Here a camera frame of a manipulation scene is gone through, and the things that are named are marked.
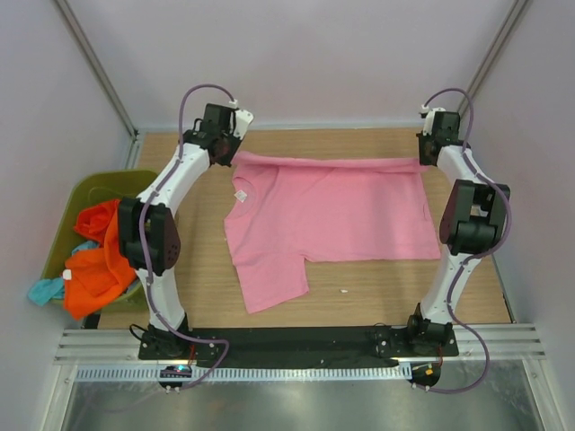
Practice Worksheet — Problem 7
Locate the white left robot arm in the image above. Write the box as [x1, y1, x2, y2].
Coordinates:
[118, 100, 253, 359]

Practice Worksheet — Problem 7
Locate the pink t shirt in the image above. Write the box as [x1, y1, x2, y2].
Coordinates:
[224, 151, 440, 313]

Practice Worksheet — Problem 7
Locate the aluminium frame post left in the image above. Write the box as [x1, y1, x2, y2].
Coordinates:
[53, 0, 138, 141]

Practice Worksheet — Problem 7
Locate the slotted cable duct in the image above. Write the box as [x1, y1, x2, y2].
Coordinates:
[75, 363, 411, 383]

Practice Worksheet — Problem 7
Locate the aluminium frame post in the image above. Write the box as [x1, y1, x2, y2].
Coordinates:
[456, 0, 533, 119]
[53, 0, 138, 141]

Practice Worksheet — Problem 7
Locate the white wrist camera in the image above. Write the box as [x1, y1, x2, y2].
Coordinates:
[419, 104, 446, 136]
[228, 100, 254, 140]

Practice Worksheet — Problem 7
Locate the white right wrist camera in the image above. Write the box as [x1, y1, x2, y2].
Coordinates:
[419, 104, 446, 136]

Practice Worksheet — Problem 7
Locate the orange t shirt over rim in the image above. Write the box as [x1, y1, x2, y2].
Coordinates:
[64, 215, 136, 319]

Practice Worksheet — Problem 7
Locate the teal t shirt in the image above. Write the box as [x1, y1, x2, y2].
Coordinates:
[27, 241, 98, 306]

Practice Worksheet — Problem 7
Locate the aluminium front rail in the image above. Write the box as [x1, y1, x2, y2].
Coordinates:
[54, 324, 544, 369]

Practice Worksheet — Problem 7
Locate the aluminium frame post right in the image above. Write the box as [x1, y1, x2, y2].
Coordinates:
[456, 0, 533, 119]

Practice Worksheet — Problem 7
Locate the orange t shirt in bin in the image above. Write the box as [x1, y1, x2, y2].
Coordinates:
[74, 199, 119, 244]

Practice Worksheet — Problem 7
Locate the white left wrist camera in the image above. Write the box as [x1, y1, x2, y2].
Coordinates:
[228, 100, 254, 140]

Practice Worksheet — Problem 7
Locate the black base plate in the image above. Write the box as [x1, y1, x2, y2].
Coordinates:
[137, 323, 459, 369]

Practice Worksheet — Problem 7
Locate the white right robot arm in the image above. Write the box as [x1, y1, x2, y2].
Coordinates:
[404, 105, 510, 356]

